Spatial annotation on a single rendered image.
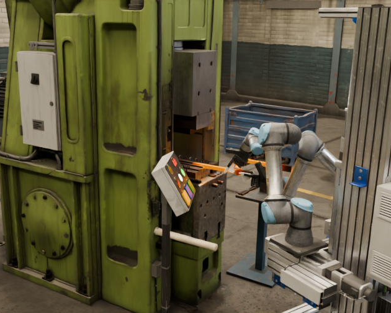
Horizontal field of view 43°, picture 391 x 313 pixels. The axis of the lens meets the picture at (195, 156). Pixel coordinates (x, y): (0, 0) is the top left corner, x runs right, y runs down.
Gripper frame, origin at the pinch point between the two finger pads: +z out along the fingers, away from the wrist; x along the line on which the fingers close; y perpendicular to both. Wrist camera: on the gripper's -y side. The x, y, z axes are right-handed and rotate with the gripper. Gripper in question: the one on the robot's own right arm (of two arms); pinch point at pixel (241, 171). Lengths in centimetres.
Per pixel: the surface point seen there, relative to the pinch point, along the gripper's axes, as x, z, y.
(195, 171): -10.0, 29.2, 2.1
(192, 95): -17, 27, -50
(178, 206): -70, 4, 2
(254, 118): 370, 159, 41
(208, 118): 4.0, 27.3, -31.7
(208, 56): 1, 27, -73
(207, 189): -5.9, 21.8, 14.2
